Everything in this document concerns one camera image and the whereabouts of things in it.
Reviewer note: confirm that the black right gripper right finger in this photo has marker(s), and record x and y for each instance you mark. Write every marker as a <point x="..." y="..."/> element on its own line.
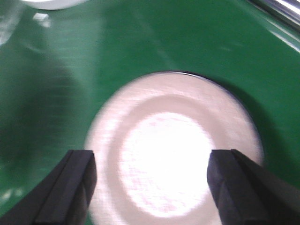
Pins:
<point x="247" y="194"/>

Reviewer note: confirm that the steel transfer rollers right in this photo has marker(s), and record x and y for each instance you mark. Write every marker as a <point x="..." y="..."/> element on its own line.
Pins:
<point x="285" y="10"/>

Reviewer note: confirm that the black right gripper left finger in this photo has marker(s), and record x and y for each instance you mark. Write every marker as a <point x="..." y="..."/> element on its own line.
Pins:
<point x="62" y="197"/>

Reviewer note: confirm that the green circular conveyor belt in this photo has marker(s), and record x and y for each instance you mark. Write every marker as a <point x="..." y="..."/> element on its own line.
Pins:
<point x="58" y="67"/>

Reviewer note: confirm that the beige plate black rim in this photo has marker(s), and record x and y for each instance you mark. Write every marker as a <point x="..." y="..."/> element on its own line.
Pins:
<point x="152" y="142"/>

